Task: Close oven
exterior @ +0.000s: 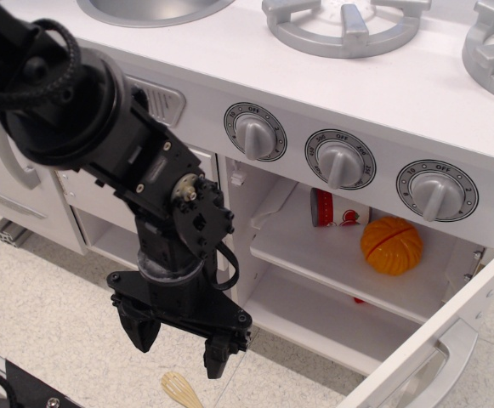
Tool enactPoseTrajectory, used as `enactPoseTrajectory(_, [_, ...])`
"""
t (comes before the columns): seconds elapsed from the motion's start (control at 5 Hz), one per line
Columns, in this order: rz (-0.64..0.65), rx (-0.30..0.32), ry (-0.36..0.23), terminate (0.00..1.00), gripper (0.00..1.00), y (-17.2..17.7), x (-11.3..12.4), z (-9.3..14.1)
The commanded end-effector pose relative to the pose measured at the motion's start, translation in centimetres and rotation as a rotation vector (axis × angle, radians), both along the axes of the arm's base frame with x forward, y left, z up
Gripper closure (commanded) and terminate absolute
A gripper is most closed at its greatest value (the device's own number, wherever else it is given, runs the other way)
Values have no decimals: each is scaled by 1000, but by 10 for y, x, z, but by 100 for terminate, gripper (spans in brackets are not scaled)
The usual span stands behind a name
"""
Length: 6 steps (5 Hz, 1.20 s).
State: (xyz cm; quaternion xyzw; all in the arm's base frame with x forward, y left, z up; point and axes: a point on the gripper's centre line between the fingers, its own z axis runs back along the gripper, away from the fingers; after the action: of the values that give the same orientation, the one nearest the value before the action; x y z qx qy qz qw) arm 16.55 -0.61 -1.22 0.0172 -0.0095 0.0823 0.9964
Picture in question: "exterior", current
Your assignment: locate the white left cabinet door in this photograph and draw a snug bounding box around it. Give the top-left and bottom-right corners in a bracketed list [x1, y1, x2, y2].
[0, 123, 87, 254]

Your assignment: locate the white toy kitchen unit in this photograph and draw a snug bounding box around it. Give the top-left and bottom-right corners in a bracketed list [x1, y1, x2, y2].
[0, 1, 494, 407]

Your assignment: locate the left grey stove knob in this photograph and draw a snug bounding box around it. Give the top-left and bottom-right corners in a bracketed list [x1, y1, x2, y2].
[224, 102, 287, 162]

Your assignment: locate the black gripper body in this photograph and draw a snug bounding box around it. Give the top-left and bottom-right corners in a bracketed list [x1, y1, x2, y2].
[107, 271, 253, 353]

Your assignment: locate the orange toy pumpkin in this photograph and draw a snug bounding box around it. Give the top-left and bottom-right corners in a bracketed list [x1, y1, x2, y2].
[360, 217, 423, 276]

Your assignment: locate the silver sink basin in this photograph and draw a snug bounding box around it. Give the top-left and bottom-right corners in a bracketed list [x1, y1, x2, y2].
[77, 0, 232, 28]

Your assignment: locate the wooden slotted spatula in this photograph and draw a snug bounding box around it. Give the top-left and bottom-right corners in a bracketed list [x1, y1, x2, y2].
[161, 371, 203, 408]

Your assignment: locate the white oven door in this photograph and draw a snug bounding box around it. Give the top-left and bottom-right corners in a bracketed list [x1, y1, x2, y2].
[339, 258, 494, 407]

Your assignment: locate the right grey stove knob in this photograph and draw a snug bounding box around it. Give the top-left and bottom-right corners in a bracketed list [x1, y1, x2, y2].
[396, 159, 480, 223]

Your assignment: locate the grey stove burner grate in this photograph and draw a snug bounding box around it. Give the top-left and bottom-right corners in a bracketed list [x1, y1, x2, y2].
[262, 1, 431, 59]

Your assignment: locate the aluminium frame rail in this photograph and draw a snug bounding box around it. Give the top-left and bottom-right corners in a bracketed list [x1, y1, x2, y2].
[0, 218, 31, 248]

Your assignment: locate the grey vent grille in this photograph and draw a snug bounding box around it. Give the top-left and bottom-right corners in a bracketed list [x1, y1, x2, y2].
[128, 76, 186, 128]

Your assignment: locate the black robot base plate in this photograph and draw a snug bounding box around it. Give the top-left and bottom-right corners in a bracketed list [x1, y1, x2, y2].
[0, 365, 80, 408]

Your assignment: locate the middle grey stove knob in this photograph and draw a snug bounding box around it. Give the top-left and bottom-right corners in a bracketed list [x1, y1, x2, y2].
[304, 129, 377, 190]

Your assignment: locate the red and white toy can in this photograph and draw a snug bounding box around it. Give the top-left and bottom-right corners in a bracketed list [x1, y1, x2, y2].
[309, 188, 372, 227]

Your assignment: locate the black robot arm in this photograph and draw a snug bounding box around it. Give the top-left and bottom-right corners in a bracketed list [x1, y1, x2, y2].
[0, 5, 252, 379]

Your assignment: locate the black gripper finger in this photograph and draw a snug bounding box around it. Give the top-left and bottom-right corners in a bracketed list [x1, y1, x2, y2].
[204, 336, 235, 379]
[117, 302, 161, 353]

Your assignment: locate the grey stove knob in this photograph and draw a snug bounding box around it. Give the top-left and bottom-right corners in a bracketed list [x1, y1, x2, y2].
[396, 159, 480, 223]
[304, 129, 377, 190]
[224, 102, 287, 162]

